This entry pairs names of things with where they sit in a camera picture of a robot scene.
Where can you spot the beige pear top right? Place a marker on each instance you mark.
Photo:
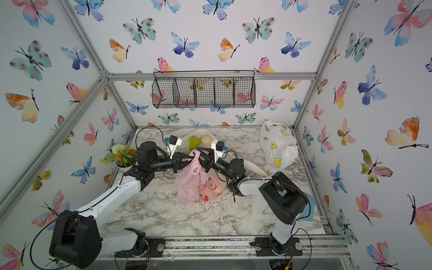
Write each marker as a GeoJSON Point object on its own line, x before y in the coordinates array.
{"type": "Point", "coordinates": [206, 141]}

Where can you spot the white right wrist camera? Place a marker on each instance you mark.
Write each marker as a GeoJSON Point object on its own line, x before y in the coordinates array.
{"type": "Point", "coordinates": [218, 148]}

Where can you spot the clear white plastic bag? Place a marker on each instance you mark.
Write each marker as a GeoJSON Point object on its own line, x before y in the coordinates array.
{"type": "Point", "coordinates": [256, 176]}

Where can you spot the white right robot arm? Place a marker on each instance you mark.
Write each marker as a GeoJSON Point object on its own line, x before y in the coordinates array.
{"type": "Point", "coordinates": [286, 200]}

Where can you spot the light blue dustpan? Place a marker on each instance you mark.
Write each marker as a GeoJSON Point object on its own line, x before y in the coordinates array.
{"type": "Point", "coordinates": [308, 212]}

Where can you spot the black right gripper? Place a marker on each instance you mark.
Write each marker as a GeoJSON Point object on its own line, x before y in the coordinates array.
{"type": "Point", "coordinates": [209, 165]}

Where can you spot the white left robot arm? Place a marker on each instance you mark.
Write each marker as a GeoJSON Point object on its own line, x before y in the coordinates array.
{"type": "Point", "coordinates": [77, 240]}

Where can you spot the aluminium front rail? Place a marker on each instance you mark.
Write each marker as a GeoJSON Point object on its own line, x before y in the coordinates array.
{"type": "Point", "coordinates": [212, 247]}

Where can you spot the pink plastic bag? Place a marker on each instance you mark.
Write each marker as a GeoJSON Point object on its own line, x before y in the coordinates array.
{"type": "Point", "coordinates": [196, 185]}

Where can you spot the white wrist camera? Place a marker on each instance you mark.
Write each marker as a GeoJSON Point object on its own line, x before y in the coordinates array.
{"type": "Point", "coordinates": [172, 143]}
{"type": "Point", "coordinates": [218, 148]}

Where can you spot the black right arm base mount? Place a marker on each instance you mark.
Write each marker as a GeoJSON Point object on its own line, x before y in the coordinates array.
{"type": "Point", "coordinates": [269, 246]}

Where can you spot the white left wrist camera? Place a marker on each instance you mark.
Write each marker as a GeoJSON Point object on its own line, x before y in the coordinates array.
{"type": "Point", "coordinates": [172, 143]}

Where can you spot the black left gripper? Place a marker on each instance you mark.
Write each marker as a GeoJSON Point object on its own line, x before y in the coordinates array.
{"type": "Point", "coordinates": [177, 163]}

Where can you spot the white rectangular tray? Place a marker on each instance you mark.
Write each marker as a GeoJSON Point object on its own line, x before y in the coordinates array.
{"type": "Point", "coordinates": [184, 148]}

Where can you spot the lemon print plastic bag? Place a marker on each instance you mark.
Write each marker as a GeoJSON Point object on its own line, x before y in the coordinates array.
{"type": "Point", "coordinates": [279, 144]}

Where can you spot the potted flower plant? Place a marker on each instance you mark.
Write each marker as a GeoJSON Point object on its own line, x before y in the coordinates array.
{"type": "Point", "coordinates": [122, 155]}

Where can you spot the black wire wall basket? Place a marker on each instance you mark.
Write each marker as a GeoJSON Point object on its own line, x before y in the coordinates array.
{"type": "Point", "coordinates": [204, 89]}

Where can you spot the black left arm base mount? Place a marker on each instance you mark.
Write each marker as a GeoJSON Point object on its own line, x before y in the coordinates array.
{"type": "Point", "coordinates": [143, 246]}

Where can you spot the green pear top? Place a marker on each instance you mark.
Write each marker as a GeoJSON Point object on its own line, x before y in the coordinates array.
{"type": "Point", "coordinates": [194, 142]}

